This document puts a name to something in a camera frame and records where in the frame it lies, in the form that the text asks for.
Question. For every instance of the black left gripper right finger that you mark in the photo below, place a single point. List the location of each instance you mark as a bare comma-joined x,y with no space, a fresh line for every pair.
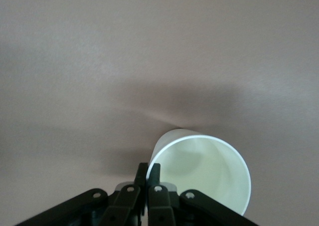
159,203

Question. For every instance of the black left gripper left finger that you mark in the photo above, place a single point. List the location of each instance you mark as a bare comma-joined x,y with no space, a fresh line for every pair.
124,201

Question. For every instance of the white plastic cup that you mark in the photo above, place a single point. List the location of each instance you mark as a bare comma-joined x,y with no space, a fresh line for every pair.
207,166

